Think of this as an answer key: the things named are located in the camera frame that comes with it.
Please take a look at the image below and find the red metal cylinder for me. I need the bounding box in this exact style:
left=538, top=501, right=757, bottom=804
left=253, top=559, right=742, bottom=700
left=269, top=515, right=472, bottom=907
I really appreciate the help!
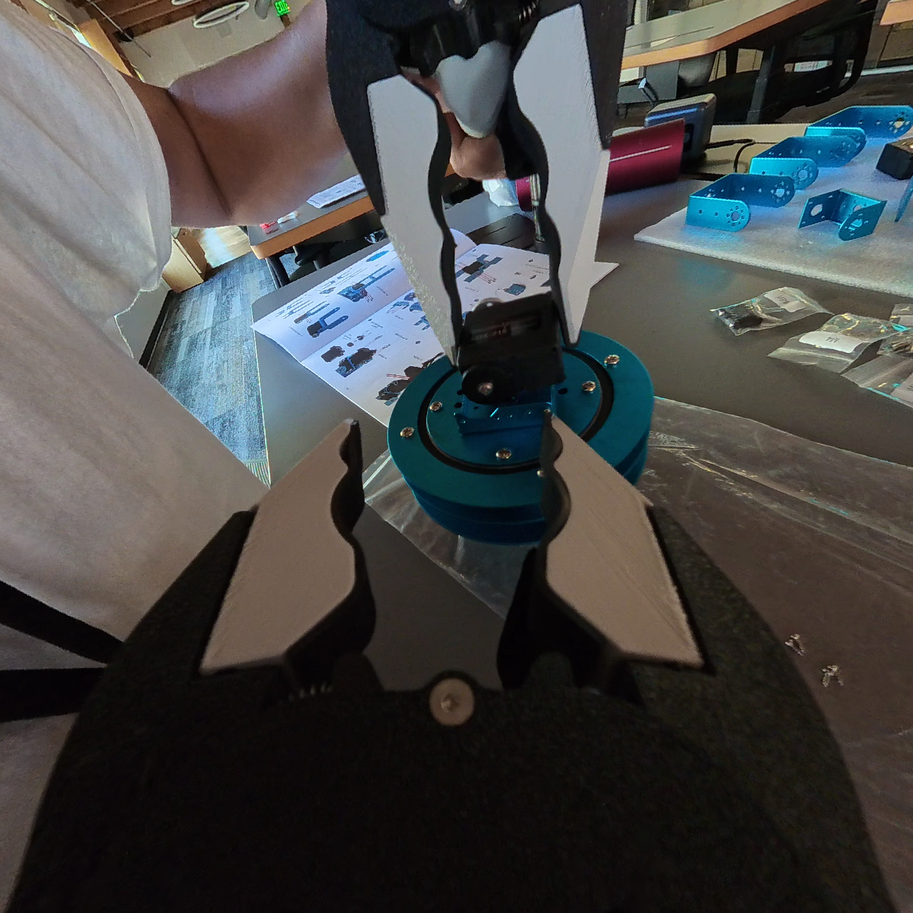
left=605, top=117, right=687, bottom=195

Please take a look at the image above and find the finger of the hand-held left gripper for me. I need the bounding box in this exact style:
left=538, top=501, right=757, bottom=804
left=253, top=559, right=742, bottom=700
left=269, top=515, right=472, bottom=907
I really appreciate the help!
left=366, top=73, right=466, bottom=365
left=512, top=0, right=612, bottom=345

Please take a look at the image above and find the large blue U bracket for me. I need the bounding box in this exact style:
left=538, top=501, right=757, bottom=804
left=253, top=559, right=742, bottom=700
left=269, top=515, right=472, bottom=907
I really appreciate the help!
left=686, top=173, right=796, bottom=233
left=749, top=136, right=867, bottom=190
left=805, top=106, right=913, bottom=140

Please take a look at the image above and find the small blue angle bracket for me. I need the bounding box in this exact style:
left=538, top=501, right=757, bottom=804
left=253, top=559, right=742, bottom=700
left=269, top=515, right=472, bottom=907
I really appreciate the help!
left=799, top=189, right=887, bottom=242

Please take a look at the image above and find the white shirt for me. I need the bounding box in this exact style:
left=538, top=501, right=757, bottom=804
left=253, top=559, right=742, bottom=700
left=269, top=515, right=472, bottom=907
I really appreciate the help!
left=0, top=0, right=268, bottom=857

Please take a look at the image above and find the black flat device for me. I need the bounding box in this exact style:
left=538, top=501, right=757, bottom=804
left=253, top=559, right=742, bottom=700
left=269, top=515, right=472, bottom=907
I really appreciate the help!
left=485, top=217, right=543, bottom=251

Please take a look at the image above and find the group of small screw bags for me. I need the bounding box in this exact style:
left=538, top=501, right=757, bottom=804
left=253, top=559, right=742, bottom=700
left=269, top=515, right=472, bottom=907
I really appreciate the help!
left=711, top=285, right=913, bottom=411

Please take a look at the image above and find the dark grey desk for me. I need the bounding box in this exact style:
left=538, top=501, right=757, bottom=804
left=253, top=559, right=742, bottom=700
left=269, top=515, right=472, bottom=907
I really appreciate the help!
left=251, top=125, right=913, bottom=913

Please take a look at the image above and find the neighbouring grey desk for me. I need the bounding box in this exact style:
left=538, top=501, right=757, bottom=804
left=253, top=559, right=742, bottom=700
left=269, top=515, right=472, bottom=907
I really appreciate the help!
left=246, top=175, right=379, bottom=261

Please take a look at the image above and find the large clear plastic bag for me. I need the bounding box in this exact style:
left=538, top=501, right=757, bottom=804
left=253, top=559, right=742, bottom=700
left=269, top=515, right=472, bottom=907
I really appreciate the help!
left=360, top=396, right=913, bottom=857

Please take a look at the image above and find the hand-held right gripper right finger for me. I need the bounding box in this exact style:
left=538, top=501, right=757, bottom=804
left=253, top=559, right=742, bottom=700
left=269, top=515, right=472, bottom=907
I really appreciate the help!
left=498, top=412, right=705, bottom=690

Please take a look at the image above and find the black neck strap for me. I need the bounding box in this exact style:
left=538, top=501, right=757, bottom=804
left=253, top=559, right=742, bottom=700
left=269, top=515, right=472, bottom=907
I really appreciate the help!
left=0, top=581, right=122, bottom=725

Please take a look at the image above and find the person's left hand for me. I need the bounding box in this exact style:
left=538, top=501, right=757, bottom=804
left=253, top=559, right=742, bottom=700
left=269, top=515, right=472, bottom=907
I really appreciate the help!
left=449, top=132, right=512, bottom=181

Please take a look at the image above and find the white foam sheet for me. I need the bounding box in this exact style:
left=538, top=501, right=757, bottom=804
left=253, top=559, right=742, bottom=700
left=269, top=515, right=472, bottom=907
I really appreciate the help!
left=633, top=125, right=913, bottom=297

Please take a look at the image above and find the background wooden desk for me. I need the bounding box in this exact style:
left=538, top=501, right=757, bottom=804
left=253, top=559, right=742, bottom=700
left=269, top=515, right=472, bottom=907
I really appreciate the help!
left=621, top=0, right=885, bottom=72

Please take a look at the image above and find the black cable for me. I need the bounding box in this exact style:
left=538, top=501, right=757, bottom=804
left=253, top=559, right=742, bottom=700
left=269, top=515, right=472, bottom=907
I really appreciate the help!
left=702, top=139, right=757, bottom=172

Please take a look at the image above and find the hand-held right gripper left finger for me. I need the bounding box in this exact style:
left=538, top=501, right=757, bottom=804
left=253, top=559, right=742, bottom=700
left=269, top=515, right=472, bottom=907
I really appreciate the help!
left=200, top=419, right=377, bottom=680

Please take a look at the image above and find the printed instruction manual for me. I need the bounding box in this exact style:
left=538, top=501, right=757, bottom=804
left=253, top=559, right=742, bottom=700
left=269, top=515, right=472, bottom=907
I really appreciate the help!
left=251, top=228, right=620, bottom=429

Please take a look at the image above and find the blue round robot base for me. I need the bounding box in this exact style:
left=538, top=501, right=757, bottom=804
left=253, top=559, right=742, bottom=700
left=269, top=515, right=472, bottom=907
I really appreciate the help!
left=387, top=328, right=653, bottom=546

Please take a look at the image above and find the dark grey box device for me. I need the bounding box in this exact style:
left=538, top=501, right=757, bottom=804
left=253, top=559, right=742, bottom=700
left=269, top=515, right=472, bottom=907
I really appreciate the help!
left=645, top=93, right=718, bottom=172

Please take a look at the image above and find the black servo with round horn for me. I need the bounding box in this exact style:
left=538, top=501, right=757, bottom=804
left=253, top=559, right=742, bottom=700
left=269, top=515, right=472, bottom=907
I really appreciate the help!
left=456, top=292, right=568, bottom=411

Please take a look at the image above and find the person's left forearm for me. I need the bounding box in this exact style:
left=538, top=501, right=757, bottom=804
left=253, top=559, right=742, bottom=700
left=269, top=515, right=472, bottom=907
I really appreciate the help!
left=143, top=0, right=372, bottom=229

